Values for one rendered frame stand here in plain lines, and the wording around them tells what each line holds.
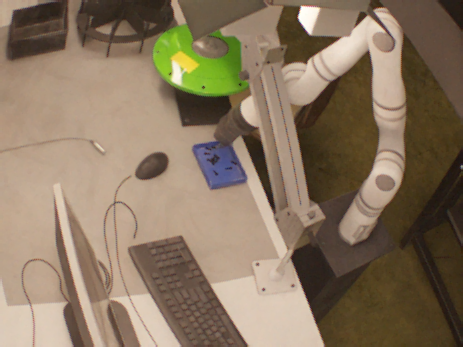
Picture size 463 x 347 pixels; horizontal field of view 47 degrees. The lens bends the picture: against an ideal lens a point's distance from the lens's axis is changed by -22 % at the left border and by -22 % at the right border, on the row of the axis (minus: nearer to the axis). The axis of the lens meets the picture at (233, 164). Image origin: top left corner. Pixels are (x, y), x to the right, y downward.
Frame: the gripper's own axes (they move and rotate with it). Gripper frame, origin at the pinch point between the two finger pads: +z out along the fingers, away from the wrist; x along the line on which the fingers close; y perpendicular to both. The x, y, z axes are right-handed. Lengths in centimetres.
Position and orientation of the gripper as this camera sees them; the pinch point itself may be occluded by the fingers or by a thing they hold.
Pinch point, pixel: (215, 148)
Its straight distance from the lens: 171.9
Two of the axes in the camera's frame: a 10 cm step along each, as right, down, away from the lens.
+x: -2.9, 7.1, -6.4
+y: -7.4, -5.9, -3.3
